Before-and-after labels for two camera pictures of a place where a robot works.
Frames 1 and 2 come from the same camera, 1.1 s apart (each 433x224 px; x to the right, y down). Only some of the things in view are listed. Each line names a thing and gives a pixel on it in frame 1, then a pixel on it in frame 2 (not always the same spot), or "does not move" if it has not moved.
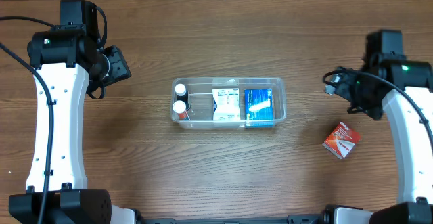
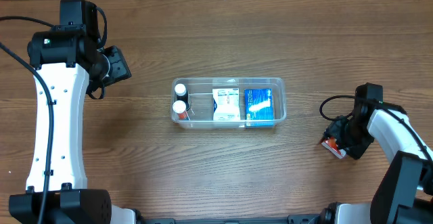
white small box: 226,104 does not move
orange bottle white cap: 179,106 does not move
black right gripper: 354,93 -> 342,137
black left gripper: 118,65 does not move
